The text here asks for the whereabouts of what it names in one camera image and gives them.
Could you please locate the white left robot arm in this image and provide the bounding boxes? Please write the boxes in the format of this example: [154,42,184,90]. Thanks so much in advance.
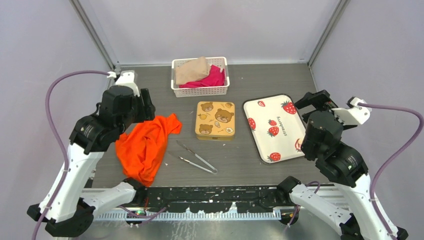
[27,85,155,238]

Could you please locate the silver box lid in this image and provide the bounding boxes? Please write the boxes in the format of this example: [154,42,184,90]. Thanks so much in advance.
[194,101,236,136]

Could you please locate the white slotted cable duct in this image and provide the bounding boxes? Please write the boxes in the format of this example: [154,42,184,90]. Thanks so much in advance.
[94,208,282,222]

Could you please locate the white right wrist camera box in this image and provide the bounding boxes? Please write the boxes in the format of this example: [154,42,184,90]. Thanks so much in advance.
[331,96,372,127]

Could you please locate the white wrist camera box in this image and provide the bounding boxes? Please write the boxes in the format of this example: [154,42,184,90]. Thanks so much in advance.
[331,96,372,127]
[115,70,141,97]

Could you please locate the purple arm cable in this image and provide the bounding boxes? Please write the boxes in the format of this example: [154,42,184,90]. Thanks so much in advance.
[283,102,424,240]
[31,69,168,240]

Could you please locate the metal tongs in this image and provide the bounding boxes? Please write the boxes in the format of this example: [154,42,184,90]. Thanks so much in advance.
[167,139,219,175]

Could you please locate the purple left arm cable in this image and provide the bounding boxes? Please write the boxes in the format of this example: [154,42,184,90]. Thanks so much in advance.
[31,69,168,240]

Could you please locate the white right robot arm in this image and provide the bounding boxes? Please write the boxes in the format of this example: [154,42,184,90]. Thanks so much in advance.
[275,90,408,240]

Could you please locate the beige cloth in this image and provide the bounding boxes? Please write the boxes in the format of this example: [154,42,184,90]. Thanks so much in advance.
[175,56,211,85]

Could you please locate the white plastic basket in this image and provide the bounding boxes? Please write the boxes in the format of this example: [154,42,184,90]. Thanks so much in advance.
[170,56,230,98]

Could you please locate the orange cloth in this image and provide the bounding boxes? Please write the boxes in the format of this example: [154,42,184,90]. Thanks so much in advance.
[115,113,183,187]

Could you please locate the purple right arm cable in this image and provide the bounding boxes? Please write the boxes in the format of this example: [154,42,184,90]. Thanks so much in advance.
[283,102,424,240]

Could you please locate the pink cloth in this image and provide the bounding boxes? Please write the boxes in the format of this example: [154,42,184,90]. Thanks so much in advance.
[179,65,226,89]

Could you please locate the strawberry pattern tray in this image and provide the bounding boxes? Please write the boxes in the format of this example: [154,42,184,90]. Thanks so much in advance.
[242,94,306,164]

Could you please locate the gold chocolate tray box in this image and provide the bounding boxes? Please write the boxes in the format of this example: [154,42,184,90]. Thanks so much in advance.
[196,134,235,141]

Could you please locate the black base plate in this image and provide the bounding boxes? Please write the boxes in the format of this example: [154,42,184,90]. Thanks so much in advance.
[123,185,295,214]

